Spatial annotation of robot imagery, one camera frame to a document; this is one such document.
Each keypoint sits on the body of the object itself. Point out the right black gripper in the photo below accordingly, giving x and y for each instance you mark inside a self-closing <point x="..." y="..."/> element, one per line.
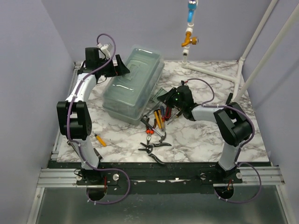
<point x="167" y="97"/>

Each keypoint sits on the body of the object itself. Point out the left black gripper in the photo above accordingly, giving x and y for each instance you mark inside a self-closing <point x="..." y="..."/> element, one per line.
<point x="121" y="70"/>

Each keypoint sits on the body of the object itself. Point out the green tool box clear lid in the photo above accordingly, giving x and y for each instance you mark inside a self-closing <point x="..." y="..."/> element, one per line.
<point x="125" y="97"/>

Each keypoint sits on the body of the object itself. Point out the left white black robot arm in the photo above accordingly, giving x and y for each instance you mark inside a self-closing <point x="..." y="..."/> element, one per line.
<point x="73" y="115"/>

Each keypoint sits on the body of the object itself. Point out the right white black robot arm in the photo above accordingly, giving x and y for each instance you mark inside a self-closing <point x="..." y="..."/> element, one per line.
<point x="234" y="125"/>

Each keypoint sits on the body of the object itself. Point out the orange long nose pliers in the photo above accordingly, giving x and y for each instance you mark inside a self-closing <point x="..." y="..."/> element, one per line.
<point x="150" y="132"/>

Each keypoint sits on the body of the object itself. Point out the small black claw hammer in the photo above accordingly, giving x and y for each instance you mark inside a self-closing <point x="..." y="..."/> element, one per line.
<point x="162" y="137"/>

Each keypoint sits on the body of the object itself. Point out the blue handle screwdriver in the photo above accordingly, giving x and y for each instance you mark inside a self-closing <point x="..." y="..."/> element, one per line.
<point x="162" y="113"/>

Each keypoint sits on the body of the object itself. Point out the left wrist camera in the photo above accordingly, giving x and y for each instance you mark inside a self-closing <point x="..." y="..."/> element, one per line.
<point x="105" y="49"/>

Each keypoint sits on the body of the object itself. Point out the white pvc pipe frame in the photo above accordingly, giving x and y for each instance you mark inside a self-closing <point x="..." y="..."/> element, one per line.
<point x="240" y="91"/>

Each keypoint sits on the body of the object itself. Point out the black mounting rail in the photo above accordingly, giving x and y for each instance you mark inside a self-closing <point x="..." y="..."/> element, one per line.
<point x="171" y="178"/>

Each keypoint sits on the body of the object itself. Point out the aluminium rail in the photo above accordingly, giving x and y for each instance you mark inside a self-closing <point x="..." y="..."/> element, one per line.
<point x="57" y="178"/>

